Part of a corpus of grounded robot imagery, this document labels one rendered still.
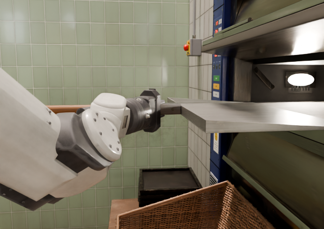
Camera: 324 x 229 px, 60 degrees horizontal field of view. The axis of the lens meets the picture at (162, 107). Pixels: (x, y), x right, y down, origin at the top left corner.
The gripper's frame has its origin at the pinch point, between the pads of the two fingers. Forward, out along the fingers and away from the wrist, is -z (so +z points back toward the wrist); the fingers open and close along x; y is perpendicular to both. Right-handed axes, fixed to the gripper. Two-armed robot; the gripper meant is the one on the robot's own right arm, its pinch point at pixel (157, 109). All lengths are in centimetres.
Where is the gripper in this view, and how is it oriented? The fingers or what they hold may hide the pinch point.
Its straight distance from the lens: 83.6
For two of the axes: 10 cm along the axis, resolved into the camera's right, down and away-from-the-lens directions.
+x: 0.0, 9.9, 1.2
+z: -4.6, 1.1, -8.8
